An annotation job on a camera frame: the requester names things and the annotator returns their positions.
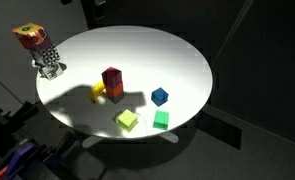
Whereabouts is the blue block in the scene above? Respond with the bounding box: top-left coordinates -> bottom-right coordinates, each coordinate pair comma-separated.
150,87 -> 170,108

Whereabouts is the orange block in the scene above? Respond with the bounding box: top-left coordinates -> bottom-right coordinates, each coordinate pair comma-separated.
105,81 -> 125,99

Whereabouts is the green block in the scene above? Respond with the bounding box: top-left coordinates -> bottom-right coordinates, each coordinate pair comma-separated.
152,109 -> 171,131

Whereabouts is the lime yellow-green block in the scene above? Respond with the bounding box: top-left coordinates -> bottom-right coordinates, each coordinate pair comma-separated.
116,109 -> 139,133

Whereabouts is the dark red block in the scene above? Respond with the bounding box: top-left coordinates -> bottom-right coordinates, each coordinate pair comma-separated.
101,66 -> 123,89

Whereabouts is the yellow banana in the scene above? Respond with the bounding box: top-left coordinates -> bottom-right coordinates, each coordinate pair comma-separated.
88,80 -> 107,104

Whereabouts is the white cube with black marks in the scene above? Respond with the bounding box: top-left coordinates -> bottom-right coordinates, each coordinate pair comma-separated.
36,61 -> 68,82

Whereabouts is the black white patterned cube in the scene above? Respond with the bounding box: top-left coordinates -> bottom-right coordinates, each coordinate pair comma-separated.
31,43 -> 61,70

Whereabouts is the black purple equipment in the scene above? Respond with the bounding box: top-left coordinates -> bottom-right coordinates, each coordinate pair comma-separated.
0,99 -> 106,180

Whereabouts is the orange cube with number six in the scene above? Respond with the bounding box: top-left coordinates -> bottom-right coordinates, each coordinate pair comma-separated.
12,22 -> 51,53

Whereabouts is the purple clamp with orange tip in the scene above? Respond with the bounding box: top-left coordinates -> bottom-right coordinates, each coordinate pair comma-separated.
0,138 -> 41,180

